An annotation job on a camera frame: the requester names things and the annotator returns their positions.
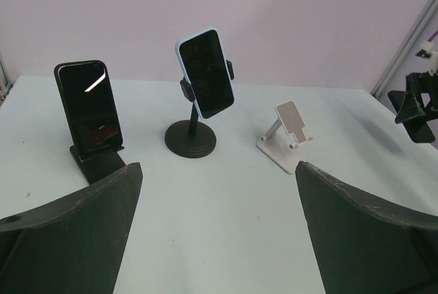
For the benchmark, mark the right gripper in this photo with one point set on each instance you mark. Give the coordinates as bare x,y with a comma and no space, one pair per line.
410,108

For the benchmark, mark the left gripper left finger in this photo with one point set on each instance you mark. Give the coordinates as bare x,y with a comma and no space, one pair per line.
74,244

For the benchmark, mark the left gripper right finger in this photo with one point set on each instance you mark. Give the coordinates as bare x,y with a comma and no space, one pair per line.
363,243

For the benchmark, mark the white folding phone stand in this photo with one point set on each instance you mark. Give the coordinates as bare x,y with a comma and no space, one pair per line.
283,139

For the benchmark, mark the black round-base clamp stand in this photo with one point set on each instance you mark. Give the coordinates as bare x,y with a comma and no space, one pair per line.
190,138

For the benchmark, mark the black phone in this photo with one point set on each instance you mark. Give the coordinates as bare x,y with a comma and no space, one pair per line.
89,105

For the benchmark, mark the black folding phone stand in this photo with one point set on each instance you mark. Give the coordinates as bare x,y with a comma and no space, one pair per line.
97,166

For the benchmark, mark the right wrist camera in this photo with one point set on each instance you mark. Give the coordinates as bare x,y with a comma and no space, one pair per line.
426,51

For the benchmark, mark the right aluminium corner post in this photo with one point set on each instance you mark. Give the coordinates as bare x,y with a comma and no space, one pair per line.
414,33

